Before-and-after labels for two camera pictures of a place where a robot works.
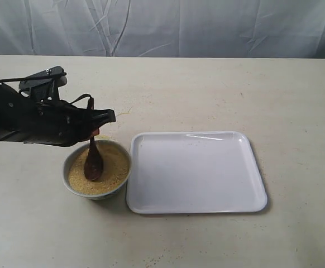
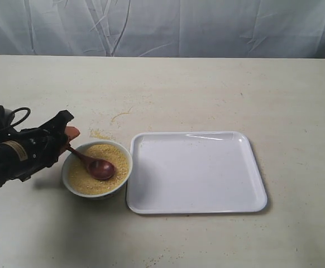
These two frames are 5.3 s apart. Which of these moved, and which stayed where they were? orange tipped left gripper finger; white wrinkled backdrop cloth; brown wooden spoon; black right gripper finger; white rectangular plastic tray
Moved: black right gripper finger; brown wooden spoon; orange tipped left gripper finger
Stayed: white rectangular plastic tray; white wrinkled backdrop cloth
